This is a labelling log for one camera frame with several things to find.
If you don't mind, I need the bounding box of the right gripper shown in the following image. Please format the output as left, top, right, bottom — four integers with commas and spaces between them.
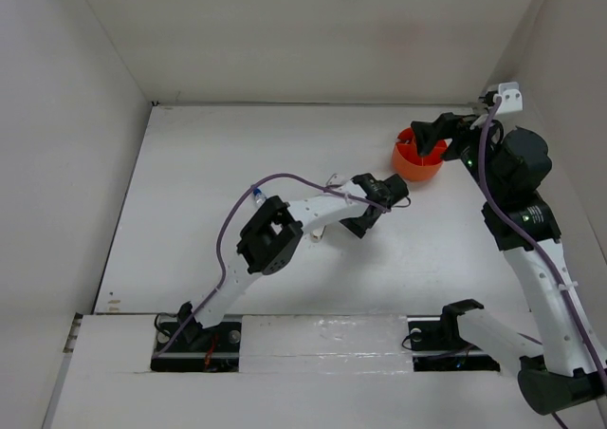
412, 110, 509, 201

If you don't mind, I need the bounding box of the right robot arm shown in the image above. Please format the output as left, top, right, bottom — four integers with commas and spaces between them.
411, 113, 606, 416

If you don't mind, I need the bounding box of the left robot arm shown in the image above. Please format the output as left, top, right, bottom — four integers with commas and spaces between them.
177, 173, 409, 350

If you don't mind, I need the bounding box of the orange round organizer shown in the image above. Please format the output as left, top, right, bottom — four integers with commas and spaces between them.
391, 128, 448, 182

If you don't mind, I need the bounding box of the blue capped spray bottle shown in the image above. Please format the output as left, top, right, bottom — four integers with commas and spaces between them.
252, 188, 267, 206

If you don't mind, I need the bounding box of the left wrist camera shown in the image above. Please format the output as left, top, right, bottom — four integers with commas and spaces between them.
325, 174, 350, 189

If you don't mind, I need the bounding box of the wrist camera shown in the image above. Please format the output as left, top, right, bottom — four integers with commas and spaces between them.
325, 174, 350, 189
478, 82, 524, 116

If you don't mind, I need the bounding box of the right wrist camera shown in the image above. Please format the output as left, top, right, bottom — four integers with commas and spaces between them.
478, 82, 524, 116

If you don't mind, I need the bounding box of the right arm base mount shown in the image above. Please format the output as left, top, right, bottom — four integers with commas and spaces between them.
401, 299, 501, 372

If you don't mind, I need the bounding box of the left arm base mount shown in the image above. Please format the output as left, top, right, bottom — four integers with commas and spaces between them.
150, 312, 242, 373

